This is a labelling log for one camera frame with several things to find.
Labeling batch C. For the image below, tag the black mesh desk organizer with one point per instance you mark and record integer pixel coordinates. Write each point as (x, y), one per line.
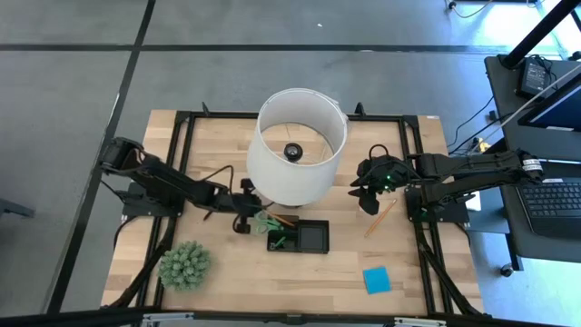
(313, 238)

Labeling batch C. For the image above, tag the white lamp shade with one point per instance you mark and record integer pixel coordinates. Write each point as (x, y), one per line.
(290, 181)

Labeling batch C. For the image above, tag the orange pencil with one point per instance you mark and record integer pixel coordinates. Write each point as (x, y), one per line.
(380, 218)
(283, 220)

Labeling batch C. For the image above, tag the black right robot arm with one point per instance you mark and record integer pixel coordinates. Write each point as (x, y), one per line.
(476, 170)

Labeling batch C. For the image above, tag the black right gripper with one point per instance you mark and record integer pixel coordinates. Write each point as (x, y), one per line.
(383, 175)

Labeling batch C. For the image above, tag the black computer monitor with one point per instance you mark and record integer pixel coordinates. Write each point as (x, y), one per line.
(558, 111)

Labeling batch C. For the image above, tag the black monitor desk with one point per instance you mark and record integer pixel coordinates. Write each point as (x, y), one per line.
(504, 109)

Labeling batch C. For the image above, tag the black caster wheel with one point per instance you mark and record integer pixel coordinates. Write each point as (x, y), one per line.
(506, 271)

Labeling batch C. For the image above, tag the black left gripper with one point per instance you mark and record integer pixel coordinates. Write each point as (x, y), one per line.
(243, 202)

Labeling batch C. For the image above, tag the black power adapter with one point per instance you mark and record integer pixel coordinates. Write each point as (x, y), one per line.
(532, 77)

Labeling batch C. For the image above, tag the black horizontal beam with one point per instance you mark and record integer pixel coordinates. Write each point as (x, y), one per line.
(68, 318)

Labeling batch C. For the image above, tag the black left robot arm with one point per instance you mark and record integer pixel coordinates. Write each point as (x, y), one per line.
(172, 181)

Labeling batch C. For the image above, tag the black keyboard desk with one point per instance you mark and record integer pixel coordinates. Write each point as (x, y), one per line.
(544, 250)

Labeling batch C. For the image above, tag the black keyboard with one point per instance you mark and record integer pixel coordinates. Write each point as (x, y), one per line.
(554, 206)

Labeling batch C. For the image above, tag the yellow power plug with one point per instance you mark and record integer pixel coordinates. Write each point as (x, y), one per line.
(482, 145)

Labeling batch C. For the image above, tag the black tall post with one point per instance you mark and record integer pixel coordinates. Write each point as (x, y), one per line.
(540, 32)

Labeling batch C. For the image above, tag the blue sticky note pad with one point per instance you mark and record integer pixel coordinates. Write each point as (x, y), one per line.
(377, 280)

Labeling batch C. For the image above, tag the white table sticker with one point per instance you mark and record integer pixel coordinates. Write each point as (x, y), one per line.
(432, 117)

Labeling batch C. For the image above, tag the grey chair leg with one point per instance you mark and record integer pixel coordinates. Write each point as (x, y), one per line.
(13, 209)

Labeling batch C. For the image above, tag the green artificial plant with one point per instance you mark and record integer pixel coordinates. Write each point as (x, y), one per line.
(184, 265)

